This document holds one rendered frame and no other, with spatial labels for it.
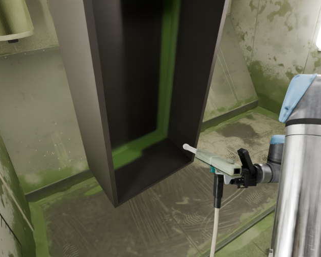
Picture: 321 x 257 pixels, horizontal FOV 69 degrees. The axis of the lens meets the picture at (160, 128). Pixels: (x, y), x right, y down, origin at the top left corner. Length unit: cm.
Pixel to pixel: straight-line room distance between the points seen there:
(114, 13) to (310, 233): 105
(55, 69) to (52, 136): 59
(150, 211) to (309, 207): 145
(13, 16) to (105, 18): 90
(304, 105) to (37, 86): 201
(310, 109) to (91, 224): 165
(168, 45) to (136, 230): 125
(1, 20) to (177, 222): 179
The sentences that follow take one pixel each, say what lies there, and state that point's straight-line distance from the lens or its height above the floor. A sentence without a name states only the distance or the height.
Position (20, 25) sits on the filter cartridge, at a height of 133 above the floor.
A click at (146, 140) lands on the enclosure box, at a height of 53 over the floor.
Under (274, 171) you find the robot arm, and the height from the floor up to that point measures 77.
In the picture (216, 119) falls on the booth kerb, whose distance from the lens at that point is 274.
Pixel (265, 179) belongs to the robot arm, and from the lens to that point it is 112.
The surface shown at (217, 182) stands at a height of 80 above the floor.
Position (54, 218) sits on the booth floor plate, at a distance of 207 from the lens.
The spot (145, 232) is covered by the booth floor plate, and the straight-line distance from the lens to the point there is 178.
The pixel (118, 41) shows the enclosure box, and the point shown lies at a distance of 122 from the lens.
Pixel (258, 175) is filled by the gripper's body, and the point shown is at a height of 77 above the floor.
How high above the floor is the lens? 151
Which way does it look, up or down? 32 degrees down
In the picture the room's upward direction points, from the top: 5 degrees counter-clockwise
